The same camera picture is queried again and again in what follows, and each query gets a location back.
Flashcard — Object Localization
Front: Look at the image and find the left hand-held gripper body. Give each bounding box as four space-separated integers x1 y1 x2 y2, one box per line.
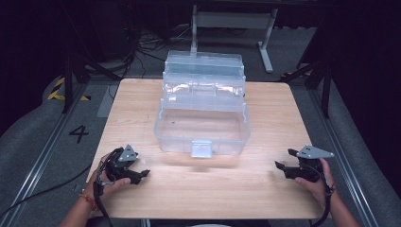
103 144 143 183

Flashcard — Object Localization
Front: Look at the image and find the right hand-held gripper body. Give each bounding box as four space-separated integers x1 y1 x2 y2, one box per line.
283 144 335 183

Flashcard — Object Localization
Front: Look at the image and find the clear plastic storage box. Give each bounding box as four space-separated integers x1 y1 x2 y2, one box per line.
153 49 252 159

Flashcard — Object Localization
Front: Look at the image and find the person's right hand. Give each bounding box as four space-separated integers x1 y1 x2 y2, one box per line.
294 157 336 210

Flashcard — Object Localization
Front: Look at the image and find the person's left hand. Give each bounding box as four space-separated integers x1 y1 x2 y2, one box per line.
84 153 131 204

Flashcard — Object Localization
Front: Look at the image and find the black tripod stand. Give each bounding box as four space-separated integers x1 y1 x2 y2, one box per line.
282 46 335 120
58 0 122 114

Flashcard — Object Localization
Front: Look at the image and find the yellow black floor tape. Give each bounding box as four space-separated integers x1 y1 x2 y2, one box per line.
46 77 93 102

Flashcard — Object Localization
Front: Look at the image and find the white metal stand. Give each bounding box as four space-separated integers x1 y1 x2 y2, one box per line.
189 4 279 75

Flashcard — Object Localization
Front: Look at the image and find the metal floor rail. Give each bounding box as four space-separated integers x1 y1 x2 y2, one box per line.
0 82 90 227
306 88 381 227

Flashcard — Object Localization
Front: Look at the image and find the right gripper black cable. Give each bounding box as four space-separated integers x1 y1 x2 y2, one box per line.
306 162 336 227

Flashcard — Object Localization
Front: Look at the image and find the red string bracelet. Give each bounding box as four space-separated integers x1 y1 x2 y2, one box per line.
78 192 99 212

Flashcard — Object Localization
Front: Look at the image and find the black floor cable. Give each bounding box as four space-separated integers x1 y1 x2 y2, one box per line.
0 164 93 218

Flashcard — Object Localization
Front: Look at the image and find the tangle of black floor cables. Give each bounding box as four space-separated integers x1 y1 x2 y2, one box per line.
108 6 178 98

